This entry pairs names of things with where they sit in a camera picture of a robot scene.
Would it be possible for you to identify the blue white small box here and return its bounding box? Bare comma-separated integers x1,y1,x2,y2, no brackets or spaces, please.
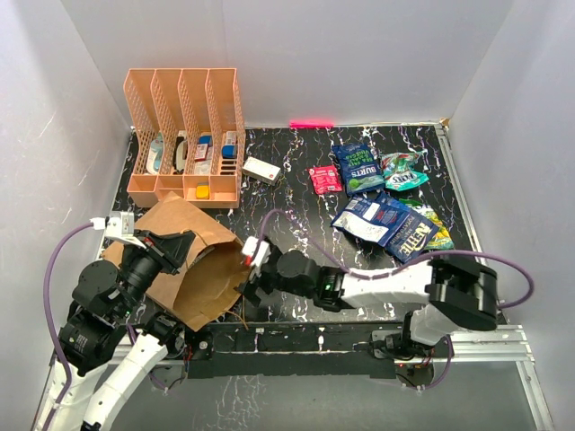
221,131,237,160

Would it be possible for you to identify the orange plastic desk organizer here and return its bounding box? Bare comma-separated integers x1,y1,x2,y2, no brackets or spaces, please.
123,68,246,208

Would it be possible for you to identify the purple cable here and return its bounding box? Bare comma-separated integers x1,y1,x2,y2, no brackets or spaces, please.
258,208,535,390
33,217,107,431

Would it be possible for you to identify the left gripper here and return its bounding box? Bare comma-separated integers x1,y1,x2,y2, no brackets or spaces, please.
116,227,197,316

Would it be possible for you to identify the red snack packet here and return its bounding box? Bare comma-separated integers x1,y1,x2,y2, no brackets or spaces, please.
308,165,342,195

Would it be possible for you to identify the green snack packet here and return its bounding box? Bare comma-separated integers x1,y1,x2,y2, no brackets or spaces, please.
400,199,455,251

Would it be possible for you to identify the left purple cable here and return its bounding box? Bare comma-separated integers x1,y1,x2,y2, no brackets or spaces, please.
33,217,107,431

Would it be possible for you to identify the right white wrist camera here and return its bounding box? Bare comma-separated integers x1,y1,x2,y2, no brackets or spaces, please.
242,236,271,273

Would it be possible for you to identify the black white stapler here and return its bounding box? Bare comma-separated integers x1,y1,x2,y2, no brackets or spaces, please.
172,130,188,174

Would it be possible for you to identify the blue Burts chilli chips bag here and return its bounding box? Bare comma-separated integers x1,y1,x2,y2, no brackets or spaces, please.
331,197,408,247

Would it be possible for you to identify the white small cardboard box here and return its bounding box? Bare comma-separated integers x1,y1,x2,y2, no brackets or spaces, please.
242,156,281,185

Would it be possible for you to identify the blue Kettle chips bag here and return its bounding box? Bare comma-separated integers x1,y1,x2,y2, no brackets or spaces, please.
376,192,438,263

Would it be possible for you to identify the white blue tape dispenser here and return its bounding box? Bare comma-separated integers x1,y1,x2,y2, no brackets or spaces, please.
146,133,164,175

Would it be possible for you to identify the brown paper bag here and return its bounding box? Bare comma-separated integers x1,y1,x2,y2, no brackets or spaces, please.
102,190,252,332

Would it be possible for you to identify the red blue small box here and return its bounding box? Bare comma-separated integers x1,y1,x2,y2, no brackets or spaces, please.
194,135,212,162

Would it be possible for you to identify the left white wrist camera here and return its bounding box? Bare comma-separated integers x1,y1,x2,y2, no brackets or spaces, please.
90,211,136,244

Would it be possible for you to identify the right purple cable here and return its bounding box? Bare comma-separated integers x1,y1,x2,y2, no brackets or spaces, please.
258,208,535,390

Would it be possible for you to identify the black base rail bar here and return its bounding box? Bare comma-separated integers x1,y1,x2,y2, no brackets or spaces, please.
186,321,401,379

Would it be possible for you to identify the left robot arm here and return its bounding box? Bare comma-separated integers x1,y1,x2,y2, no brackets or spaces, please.
35,230,196,430

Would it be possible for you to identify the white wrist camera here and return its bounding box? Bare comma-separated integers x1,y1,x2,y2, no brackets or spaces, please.
90,211,136,244
242,236,271,273

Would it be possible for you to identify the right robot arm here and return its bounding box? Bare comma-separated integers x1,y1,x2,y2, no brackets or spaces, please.
236,250,498,358

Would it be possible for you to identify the aluminium frame rail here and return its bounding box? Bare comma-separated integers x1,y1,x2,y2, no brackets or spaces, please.
33,325,556,431

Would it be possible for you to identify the teal red snack bag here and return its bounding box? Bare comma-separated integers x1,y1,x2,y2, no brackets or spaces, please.
381,152,429,192

